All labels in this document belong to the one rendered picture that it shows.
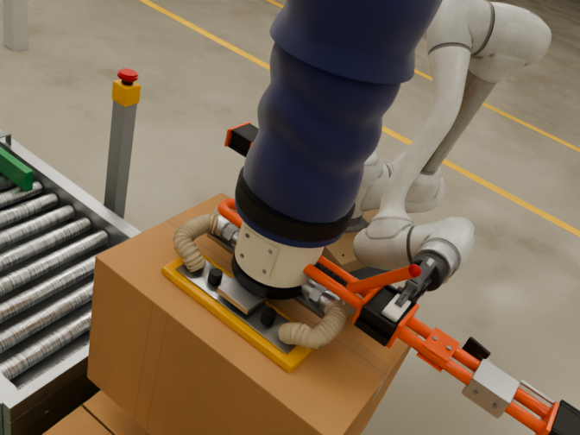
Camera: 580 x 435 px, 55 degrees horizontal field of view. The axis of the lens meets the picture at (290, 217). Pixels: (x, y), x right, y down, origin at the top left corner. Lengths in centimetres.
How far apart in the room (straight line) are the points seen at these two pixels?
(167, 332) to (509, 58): 105
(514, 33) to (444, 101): 25
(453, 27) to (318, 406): 92
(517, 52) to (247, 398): 104
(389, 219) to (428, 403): 145
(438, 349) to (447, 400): 170
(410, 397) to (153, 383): 157
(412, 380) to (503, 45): 166
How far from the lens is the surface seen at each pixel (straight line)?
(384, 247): 132
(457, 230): 127
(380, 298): 105
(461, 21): 145
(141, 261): 119
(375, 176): 176
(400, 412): 255
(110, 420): 157
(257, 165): 94
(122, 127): 208
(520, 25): 152
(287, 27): 85
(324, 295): 109
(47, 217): 211
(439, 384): 275
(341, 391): 106
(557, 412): 105
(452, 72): 140
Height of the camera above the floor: 187
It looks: 35 degrees down
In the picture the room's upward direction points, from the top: 19 degrees clockwise
